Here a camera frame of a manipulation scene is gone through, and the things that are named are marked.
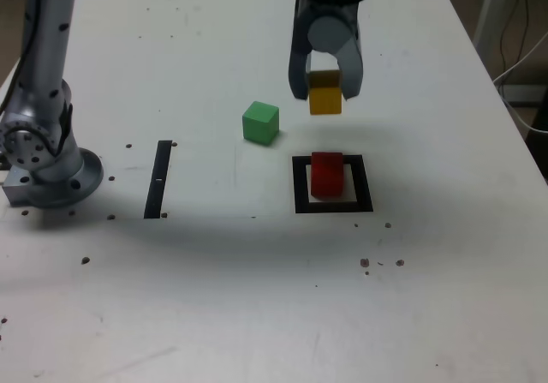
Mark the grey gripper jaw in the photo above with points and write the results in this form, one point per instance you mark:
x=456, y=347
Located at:
x=327, y=34
x=298, y=66

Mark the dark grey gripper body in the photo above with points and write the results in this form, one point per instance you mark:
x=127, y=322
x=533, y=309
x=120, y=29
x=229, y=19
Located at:
x=342, y=12

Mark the yellow cube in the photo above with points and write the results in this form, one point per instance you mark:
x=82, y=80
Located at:
x=325, y=102

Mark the green cube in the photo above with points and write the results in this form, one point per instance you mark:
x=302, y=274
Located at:
x=259, y=123

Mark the red cube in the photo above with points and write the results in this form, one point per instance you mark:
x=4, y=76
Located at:
x=327, y=177

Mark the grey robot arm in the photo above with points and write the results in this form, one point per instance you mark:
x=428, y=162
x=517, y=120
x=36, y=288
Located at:
x=43, y=79

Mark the black tape square outline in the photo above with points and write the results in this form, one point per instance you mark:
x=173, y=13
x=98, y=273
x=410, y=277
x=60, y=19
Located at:
x=299, y=186

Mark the black tape strip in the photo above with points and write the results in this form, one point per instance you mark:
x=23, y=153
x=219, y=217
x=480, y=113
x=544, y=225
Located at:
x=157, y=177

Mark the white post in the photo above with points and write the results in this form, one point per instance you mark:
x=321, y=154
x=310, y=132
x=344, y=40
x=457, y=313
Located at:
x=490, y=6

